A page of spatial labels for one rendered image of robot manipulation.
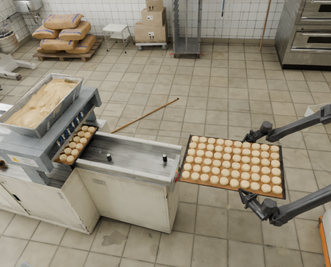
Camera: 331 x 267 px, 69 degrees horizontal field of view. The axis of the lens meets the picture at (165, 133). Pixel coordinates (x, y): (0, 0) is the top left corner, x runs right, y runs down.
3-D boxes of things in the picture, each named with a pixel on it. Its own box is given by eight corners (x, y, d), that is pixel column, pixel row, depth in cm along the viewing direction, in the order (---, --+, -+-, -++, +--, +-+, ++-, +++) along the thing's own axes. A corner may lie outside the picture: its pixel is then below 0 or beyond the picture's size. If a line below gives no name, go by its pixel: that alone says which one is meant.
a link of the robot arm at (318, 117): (337, 121, 132) (337, 107, 138) (331, 115, 131) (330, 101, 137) (271, 145, 166) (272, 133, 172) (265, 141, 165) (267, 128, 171)
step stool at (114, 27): (134, 44, 514) (131, 21, 482) (125, 53, 484) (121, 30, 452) (116, 42, 525) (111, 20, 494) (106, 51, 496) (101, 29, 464)
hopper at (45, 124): (6, 138, 152) (-7, 122, 142) (57, 88, 190) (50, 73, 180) (44, 146, 145) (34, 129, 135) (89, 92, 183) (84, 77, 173)
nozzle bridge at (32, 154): (20, 179, 171) (-7, 147, 147) (74, 114, 219) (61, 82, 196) (60, 189, 163) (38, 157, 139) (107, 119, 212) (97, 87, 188)
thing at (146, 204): (101, 220, 235) (71, 162, 172) (116, 190, 258) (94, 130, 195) (171, 238, 218) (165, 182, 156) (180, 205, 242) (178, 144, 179)
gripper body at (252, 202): (243, 206, 135) (252, 217, 130) (245, 197, 128) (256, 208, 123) (251, 201, 137) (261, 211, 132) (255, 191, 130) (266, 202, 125)
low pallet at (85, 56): (34, 61, 484) (32, 55, 476) (53, 43, 540) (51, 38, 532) (91, 62, 467) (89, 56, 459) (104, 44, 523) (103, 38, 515)
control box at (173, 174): (168, 192, 173) (167, 180, 163) (176, 166, 189) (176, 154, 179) (173, 193, 172) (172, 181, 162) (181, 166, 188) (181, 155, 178)
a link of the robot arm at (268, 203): (280, 227, 123) (277, 212, 129) (290, 214, 115) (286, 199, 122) (257, 222, 123) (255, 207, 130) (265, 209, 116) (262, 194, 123)
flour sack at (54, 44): (40, 51, 461) (35, 42, 449) (49, 41, 491) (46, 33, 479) (75, 51, 453) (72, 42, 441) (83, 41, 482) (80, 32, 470)
